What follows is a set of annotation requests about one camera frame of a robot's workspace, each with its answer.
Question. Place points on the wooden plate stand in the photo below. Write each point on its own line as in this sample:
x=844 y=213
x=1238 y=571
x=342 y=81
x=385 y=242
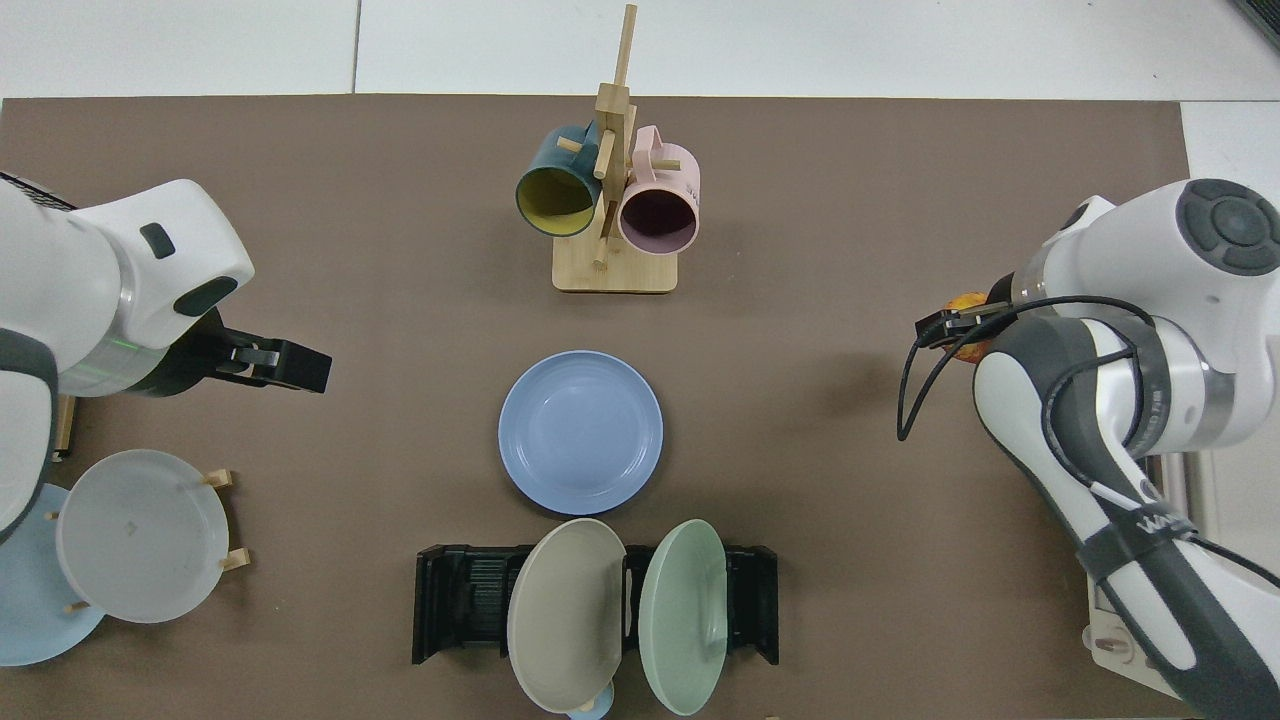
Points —
x=235 y=560

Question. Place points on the pale green plate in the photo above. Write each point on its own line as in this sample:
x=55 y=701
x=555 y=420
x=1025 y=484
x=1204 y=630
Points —
x=683 y=620

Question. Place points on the dark teal cup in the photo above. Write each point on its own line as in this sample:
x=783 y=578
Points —
x=555 y=200

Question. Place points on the red yellow apple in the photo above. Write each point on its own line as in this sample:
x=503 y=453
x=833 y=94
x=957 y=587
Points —
x=972 y=352

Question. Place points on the brown table cloth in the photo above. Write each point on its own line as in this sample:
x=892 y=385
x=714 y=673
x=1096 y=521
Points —
x=800 y=450

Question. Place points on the wooden cup stand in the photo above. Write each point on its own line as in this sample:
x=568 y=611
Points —
x=615 y=272

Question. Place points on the beige plate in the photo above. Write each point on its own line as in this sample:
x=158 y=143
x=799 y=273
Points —
x=565 y=620

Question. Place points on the pink cup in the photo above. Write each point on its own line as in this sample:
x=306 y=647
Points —
x=658 y=215

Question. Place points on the light blue plate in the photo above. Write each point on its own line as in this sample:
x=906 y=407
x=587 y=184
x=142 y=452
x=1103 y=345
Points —
x=30 y=620

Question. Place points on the black camera stand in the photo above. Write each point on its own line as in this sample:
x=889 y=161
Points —
x=1262 y=18

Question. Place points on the black dish rack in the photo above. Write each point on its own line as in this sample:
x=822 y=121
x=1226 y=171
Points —
x=460 y=600

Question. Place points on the grey plate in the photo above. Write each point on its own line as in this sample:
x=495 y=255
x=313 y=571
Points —
x=140 y=535

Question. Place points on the small blue round thing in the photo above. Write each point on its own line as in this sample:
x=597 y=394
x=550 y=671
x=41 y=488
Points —
x=590 y=710

